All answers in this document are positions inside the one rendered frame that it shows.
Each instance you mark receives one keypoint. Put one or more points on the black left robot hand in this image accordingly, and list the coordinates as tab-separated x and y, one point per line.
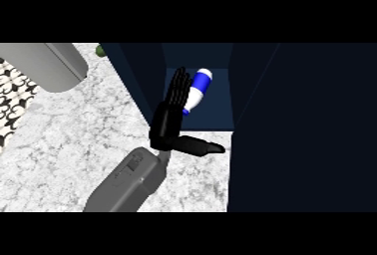
166	126

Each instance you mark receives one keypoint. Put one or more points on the blue and white water bottle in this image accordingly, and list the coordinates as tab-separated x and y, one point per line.
200	85

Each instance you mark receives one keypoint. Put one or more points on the dark blue open cabinet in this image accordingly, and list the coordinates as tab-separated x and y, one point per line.
147	76

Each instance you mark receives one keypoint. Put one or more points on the small green object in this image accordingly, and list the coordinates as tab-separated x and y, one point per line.
99	50

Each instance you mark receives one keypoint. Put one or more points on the grey rounded appliance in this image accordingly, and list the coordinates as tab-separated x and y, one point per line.
46	64

